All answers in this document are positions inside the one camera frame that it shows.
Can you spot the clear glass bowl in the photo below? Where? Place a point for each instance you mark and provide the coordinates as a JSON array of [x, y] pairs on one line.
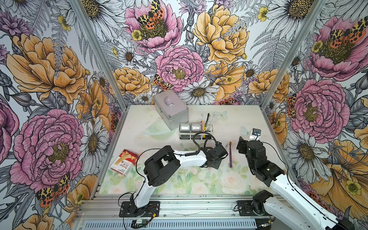
[[159, 130]]

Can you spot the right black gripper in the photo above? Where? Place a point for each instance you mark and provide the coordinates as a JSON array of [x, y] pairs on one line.
[[241, 145]]

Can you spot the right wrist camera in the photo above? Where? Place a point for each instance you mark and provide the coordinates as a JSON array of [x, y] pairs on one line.
[[255, 135]]

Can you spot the cream toothbrush holder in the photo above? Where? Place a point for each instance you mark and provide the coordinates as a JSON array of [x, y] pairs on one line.
[[189, 129]]

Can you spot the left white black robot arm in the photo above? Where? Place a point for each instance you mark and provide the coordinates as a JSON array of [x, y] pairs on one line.
[[162, 165]]

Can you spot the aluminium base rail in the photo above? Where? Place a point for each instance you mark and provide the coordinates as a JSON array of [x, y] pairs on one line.
[[189, 212]]

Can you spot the red white small box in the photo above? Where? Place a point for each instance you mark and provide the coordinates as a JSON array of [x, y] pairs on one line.
[[124, 162]]

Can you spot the silver pink metal case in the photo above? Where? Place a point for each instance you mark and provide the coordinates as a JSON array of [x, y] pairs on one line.
[[171, 108]]

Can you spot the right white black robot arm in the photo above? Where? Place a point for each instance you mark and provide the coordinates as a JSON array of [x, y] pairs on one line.
[[304, 213]]

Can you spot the purple toothbrush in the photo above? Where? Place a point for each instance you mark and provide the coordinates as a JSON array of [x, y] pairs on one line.
[[230, 154]]

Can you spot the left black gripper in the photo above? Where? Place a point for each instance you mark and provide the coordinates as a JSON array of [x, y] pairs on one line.
[[216, 165]]

